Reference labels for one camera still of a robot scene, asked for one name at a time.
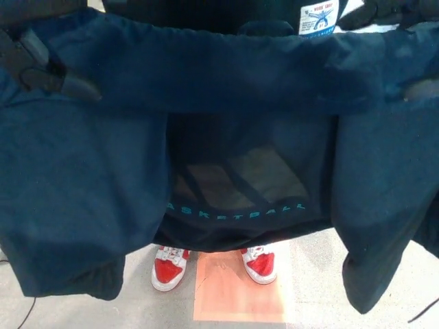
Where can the person's right red white sneaker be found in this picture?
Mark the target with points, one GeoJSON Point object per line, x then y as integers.
{"type": "Point", "coordinates": [169, 274]}

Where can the black basketball print t-shirt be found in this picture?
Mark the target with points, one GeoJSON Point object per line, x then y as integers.
{"type": "Point", "coordinates": [205, 233]}

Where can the person's left red white sneaker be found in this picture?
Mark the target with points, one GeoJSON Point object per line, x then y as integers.
{"type": "Point", "coordinates": [260, 269]}

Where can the orange floor sheet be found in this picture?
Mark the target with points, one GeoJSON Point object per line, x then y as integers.
{"type": "Point", "coordinates": [223, 294]}

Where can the navy blue work coat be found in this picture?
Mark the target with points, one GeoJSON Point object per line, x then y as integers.
{"type": "Point", "coordinates": [103, 154]}

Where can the robot left black hand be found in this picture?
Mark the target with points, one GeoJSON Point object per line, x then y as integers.
{"type": "Point", "coordinates": [37, 79]}

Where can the person's red white sneaker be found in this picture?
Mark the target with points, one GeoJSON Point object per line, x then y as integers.
{"type": "Point", "coordinates": [260, 269]}
{"type": "Point", "coordinates": [169, 274]}

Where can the robot right black hand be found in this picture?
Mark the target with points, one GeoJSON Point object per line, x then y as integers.
{"type": "Point", "coordinates": [363, 13]}

